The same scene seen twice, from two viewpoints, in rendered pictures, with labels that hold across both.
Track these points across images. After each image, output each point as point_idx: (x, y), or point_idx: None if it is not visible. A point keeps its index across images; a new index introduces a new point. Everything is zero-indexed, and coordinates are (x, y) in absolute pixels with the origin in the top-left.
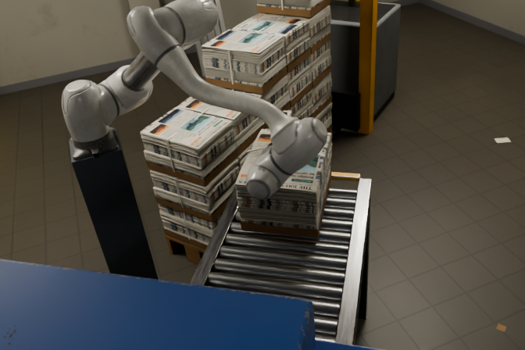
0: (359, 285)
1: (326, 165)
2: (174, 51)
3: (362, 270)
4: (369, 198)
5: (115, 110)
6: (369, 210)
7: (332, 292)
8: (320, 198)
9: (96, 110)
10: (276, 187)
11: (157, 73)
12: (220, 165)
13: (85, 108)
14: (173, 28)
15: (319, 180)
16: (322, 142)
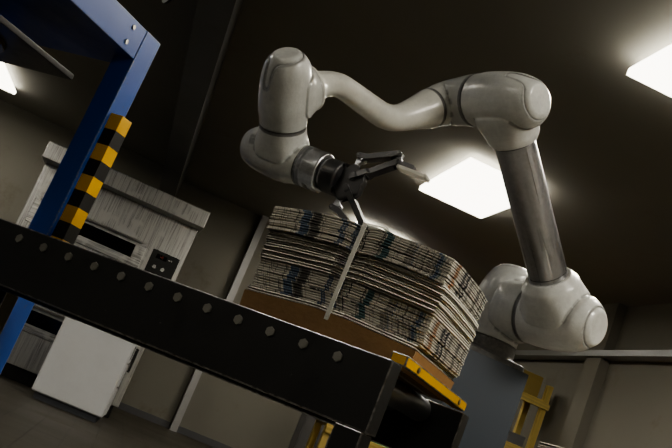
0: (115, 267)
1: (379, 274)
2: (421, 90)
3: (145, 287)
4: (321, 334)
5: (509, 308)
6: (314, 381)
7: None
8: (304, 277)
9: (489, 289)
10: (248, 140)
11: (519, 226)
12: None
13: (484, 280)
14: (453, 80)
15: (301, 211)
16: (266, 60)
